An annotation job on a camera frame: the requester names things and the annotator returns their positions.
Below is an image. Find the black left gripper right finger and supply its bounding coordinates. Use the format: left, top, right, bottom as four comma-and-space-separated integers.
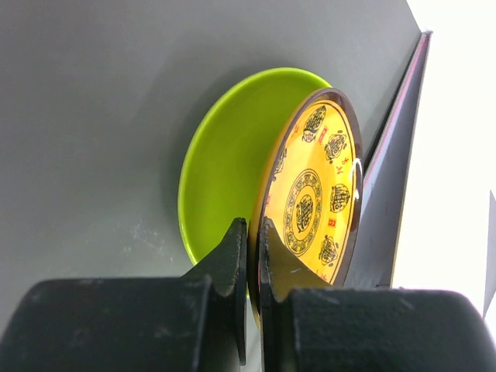
258, 219, 495, 371

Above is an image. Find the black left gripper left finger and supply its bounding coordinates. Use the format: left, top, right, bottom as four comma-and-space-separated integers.
1, 218, 247, 371

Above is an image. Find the yellow patterned plate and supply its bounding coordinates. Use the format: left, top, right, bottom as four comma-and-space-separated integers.
247, 87, 363, 324

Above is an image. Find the lime green plate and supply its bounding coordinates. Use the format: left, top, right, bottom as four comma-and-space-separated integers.
177, 67, 330, 264

